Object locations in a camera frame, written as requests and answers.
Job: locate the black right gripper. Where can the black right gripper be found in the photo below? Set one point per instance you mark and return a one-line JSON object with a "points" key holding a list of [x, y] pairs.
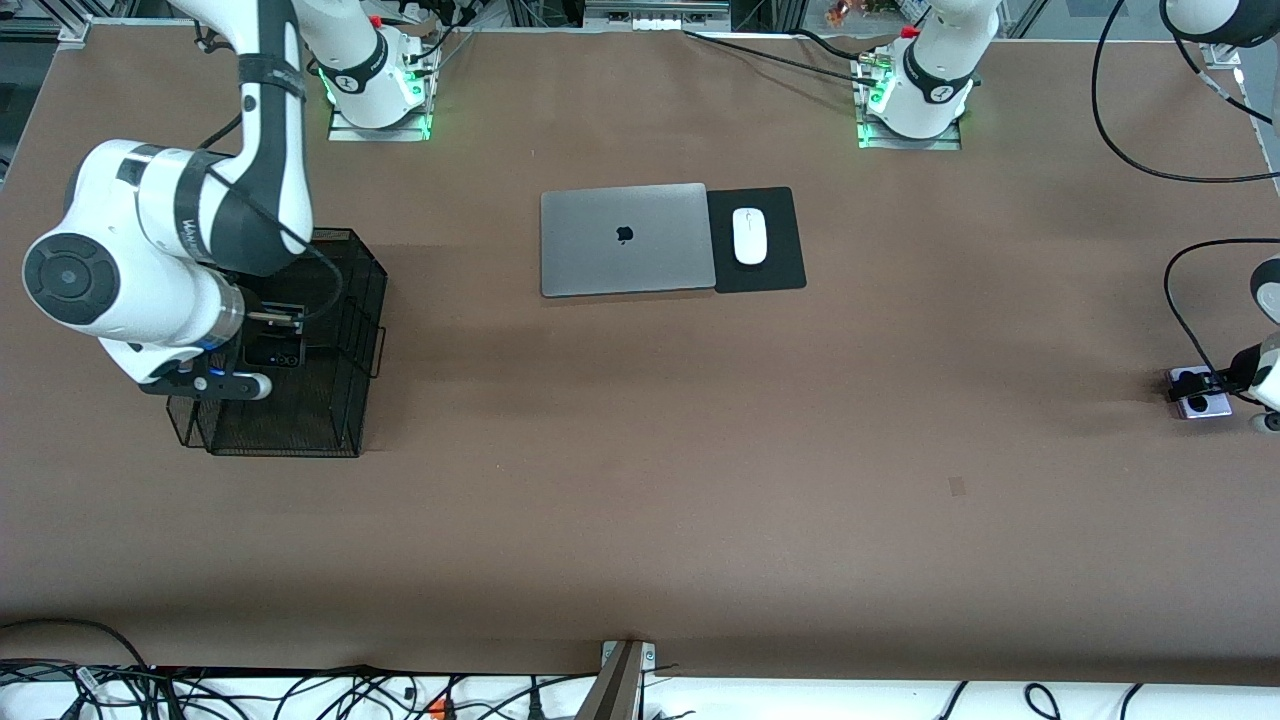
{"points": [[272, 339]]}

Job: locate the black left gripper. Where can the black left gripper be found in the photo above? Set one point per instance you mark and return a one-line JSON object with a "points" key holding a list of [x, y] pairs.
{"points": [[1229, 380]]}

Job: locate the lavender flip phone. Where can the lavender flip phone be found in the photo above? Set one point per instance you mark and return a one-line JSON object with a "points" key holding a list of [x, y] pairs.
{"points": [[1205, 407]]}

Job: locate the small black flip phone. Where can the small black flip phone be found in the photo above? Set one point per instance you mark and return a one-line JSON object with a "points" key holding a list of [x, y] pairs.
{"points": [[275, 353]]}

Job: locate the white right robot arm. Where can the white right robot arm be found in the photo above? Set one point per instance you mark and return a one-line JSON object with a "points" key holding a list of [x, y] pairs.
{"points": [[110, 280]]}

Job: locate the silver closed laptop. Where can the silver closed laptop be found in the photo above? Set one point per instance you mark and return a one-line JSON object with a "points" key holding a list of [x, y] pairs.
{"points": [[600, 250]]}

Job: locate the black mouse pad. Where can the black mouse pad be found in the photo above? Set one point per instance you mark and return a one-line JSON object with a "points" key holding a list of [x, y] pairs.
{"points": [[785, 250]]}

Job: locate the white computer mouse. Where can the white computer mouse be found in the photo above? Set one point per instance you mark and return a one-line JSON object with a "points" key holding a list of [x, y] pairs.
{"points": [[749, 236]]}

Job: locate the white power strip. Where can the white power strip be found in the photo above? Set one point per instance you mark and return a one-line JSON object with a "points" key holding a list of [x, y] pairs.
{"points": [[655, 23]]}

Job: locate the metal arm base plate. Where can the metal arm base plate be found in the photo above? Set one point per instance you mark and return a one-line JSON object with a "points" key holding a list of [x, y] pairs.
{"points": [[875, 142], [345, 132]]}

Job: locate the aluminium frame profile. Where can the aluminium frame profile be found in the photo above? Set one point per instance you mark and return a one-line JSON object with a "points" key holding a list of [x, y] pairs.
{"points": [[75, 30], [1225, 55]]}

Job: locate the metal table clamp bracket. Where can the metal table clamp bracket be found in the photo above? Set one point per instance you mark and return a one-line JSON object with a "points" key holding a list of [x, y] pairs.
{"points": [[620, 680]]}

